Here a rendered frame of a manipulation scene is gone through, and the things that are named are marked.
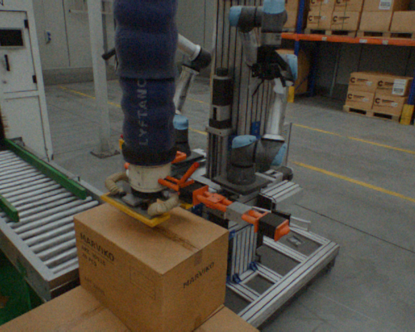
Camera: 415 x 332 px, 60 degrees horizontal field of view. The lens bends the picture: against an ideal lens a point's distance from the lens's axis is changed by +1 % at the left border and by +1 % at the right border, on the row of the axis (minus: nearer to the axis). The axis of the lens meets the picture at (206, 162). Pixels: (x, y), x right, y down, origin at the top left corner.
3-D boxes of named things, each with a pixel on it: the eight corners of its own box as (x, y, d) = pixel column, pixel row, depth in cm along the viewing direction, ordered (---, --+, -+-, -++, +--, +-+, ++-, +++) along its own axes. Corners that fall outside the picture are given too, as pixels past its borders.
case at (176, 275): (80, 286, 178) (72, 216, 163) (143, 251, 207) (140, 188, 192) (163, 356, 142) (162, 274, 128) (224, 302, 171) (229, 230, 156)
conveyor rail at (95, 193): (16, 158, 372) (12, 140, 366) (21, 157, 376) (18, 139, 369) (153, 256, 224) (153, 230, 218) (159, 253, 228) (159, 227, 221)
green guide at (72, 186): (4, 146, 361) (2, 138, 358) (15, 143, 368) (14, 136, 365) (83, 200, 259) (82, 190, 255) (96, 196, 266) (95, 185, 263)
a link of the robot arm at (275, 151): (255, 163, 184) (270, 55, 179) (284, 166, 179) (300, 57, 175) (251, 163, 172) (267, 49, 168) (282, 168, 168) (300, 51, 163)
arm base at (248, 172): (239, 170, 195) (240, 154, 191) (261, 179, 185) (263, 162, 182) (220, 178, 185) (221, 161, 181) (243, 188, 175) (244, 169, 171)
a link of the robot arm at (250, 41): (249, 58, 183) (230, -4, 137) (270, 60, 180) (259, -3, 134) (244, 80, 182) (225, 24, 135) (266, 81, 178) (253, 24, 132)
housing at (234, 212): (224, 218, 125) (224, 207, 124) (235, 211, 130) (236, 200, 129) (240, 225, 121) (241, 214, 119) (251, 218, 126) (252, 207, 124)
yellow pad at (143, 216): (100, 199, 157) (99, 189, 155) (118, 192, 164) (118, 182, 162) (151, 228, 136) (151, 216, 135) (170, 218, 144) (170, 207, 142)
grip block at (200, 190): (176, 199, 137) (176, 186, 135) (193, 191, 144) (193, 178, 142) (192, 207, 132) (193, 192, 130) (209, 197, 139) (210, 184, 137)
